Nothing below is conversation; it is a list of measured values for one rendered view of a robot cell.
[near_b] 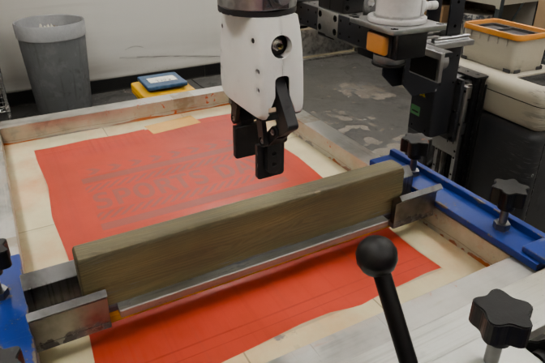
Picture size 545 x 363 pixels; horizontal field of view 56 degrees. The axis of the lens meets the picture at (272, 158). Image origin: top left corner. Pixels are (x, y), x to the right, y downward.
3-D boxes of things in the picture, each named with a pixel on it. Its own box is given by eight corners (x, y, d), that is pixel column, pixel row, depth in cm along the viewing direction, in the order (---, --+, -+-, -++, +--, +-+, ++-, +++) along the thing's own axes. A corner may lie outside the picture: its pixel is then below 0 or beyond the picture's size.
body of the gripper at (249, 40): (320, -1, 46) (315, 115, 51) (266, -16, 54) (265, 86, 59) (245, 6, 43) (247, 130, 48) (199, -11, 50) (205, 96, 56)
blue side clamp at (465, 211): (366, 193, 83) (369, 154, 80) (389, 185, 85) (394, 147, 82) (525, 306, 60) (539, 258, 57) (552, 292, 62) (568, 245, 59)
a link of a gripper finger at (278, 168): (298, 124, 50) (295, 183, 53) (281, 113, 52) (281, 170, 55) (269, 130, 49) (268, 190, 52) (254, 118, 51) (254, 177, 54)
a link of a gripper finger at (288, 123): (306, 105, 46) (291, 145, 50) (269, 49, 50) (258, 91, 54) (295, 107, 45) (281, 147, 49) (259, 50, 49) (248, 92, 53)
